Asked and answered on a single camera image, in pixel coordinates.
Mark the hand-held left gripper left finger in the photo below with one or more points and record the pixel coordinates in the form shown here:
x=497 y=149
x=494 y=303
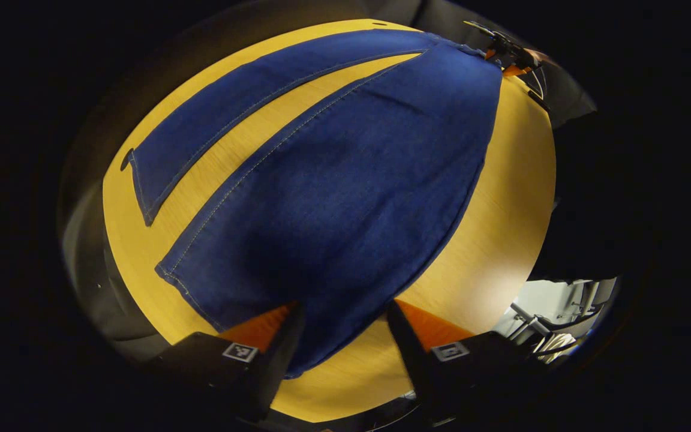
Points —
x=279 y=360

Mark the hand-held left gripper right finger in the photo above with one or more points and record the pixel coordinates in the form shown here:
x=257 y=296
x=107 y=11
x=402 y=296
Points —
x=405 y=354

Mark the metal stand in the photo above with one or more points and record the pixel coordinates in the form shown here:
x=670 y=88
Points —
x=537 y=327

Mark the blue denim jeans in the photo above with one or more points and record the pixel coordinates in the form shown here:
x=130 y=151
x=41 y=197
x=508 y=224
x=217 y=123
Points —
x=351 y=198

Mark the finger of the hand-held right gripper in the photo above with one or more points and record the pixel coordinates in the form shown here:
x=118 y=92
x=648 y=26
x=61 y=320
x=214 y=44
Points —
x=490 y=54
x=516 y=70

